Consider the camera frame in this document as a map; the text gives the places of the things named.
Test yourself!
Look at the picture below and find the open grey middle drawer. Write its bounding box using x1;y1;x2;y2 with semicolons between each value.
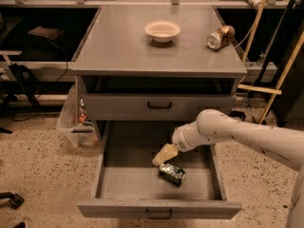
78;121;241;219

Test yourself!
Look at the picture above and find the dark book on shelf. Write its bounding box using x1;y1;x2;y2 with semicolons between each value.
28;26;63;41

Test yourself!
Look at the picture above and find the grey drawer cabinet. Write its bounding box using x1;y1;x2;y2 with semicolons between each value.
73;4;246;134

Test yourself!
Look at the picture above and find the black middle drawer handle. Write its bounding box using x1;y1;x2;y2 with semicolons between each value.
145;209;173;220

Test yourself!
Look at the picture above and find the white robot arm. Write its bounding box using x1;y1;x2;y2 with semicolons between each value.
152;109;304;228

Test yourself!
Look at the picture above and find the black caster wheel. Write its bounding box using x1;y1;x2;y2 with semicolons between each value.
0;192;24;208

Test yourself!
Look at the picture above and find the black top drawer handle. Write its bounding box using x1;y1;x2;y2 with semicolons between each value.
146;102;172;110

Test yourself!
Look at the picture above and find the crushed green can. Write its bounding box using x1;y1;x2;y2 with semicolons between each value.
159;163;186;186

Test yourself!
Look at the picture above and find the brown lying bottle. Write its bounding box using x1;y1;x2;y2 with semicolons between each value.
206;26;236;50

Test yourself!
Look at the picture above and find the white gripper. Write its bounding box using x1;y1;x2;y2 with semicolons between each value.
152;122;203;166

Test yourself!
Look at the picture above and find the clear plastic bag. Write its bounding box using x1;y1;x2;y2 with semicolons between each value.
56;85;98;147

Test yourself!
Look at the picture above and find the black drawer handle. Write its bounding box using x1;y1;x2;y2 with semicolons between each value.
146;102;172;110
145;209;173;220

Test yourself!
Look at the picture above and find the white paper bowl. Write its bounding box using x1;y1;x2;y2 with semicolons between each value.
144;20;181;43

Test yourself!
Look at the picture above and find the wooden stick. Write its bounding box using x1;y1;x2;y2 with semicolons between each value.
242;0;267;63

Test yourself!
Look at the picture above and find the closed grey top drawer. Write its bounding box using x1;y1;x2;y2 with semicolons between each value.
83;93;237;122

